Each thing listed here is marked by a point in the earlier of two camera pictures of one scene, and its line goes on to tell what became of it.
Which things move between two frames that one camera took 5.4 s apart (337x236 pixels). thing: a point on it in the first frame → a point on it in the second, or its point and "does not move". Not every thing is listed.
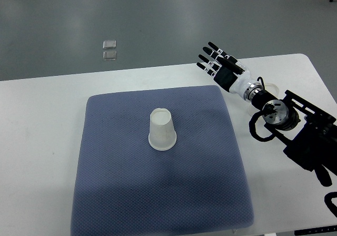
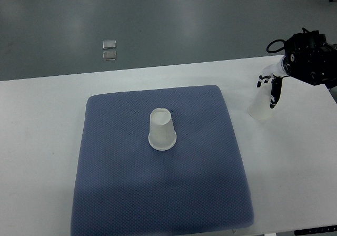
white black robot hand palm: [231, 77] → [276, 69]
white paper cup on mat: [162, 135] does not move
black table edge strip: [316, 230] does not move
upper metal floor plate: [109, 44] does not move
